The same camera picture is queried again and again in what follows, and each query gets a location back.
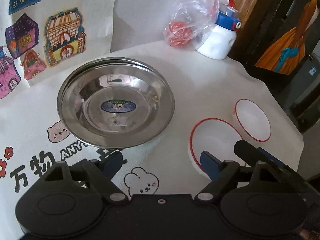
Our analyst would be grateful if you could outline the large white red-rimmed bowl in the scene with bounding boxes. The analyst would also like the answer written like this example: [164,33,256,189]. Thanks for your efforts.
[188,118,246,178]

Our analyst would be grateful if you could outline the small white red-rimmed bowl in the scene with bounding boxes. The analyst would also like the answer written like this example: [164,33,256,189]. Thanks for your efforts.
[232,99,272,144]

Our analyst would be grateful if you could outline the shallow steel plate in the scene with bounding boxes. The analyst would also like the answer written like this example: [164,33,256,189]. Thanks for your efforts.
[57,57,175,148]

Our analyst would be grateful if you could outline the printed white tablecloth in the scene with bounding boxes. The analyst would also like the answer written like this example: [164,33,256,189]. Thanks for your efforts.
[1,42,304,239]

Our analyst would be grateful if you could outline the orange dress painting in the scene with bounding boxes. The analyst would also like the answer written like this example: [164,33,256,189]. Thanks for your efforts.
[255,0,319,75]

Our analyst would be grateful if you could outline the white blue water bottle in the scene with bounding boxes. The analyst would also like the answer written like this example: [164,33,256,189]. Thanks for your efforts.
[197,0,242,60]

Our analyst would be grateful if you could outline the red ball in bag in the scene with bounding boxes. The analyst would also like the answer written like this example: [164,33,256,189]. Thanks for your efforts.
[167,21,193,48]

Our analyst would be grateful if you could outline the clear plastic bag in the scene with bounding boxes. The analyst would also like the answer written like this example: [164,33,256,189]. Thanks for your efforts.
[163,0,220,50]

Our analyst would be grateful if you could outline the colourful houses poster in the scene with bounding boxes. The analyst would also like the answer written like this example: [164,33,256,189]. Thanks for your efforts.
[1,0,115,102]

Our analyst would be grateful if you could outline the wooden door frame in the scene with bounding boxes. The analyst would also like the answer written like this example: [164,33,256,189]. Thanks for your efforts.
[228,0,280,62]

